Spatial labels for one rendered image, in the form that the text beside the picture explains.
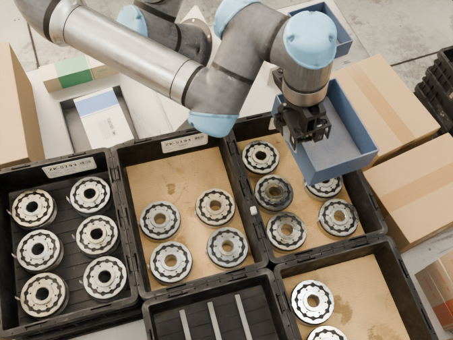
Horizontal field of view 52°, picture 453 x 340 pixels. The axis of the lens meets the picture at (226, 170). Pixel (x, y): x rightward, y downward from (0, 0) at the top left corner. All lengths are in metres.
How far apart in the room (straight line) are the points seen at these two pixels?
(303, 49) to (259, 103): 0.89
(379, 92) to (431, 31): 1.58
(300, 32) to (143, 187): 0.71
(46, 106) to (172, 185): 0.55
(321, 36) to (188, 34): 0.71
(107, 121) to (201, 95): 0.70
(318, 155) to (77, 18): 0.56
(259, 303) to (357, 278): 0.25
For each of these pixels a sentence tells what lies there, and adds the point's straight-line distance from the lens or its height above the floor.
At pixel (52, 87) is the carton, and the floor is 0.72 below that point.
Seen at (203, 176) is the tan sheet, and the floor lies 0.83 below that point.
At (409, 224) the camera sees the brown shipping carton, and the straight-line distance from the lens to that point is 1.28.
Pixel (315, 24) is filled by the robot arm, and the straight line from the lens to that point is 0.69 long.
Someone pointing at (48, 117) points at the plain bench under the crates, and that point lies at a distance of 1.58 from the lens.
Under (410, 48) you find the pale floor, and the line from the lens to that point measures 2.87.
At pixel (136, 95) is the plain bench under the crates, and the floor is 0.70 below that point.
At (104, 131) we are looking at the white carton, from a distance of 1.40.
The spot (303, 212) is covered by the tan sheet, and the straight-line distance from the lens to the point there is 1.24.
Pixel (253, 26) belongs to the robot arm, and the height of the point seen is 1.44.
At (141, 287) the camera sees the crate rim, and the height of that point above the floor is 0.93.
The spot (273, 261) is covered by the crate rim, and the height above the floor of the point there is 0.93.
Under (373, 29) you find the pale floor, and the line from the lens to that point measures 2.88.
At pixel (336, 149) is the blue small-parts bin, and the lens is 1.06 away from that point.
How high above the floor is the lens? 1.96
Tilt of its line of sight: 63 degrees down
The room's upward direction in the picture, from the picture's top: 6 degrees clockwise
